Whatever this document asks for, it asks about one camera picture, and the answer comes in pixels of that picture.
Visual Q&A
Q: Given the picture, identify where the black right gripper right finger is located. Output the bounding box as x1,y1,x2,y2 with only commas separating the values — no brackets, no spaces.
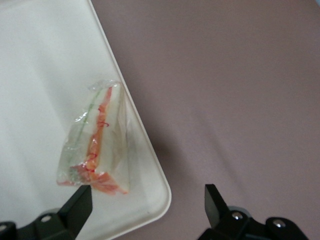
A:
197,184,311,240

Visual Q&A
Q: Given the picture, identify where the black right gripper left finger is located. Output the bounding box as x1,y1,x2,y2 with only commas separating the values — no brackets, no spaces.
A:
0,184,94,240

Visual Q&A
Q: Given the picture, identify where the triangle sandwich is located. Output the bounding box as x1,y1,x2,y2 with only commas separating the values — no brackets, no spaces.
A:
56,79,131,196

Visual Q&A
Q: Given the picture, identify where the beige rectangular tray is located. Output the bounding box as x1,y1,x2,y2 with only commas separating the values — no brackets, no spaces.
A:
0,0,173,240

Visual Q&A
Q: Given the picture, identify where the brown table cover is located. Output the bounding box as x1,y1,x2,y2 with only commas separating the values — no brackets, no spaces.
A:
89,0,320,240

